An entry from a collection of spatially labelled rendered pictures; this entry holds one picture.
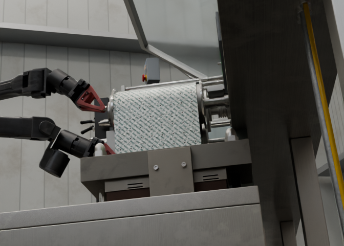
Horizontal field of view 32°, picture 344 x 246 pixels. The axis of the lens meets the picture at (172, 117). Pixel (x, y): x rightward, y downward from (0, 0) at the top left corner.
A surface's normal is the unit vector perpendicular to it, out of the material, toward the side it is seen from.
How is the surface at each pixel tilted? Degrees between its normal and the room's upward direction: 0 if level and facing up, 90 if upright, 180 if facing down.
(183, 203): 90
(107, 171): 90
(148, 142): 90
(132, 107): 90
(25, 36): 180
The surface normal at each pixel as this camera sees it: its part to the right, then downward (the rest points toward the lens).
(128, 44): 0.07, 0.92
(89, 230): -0.14, -0.39
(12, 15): 0.28, -0.40
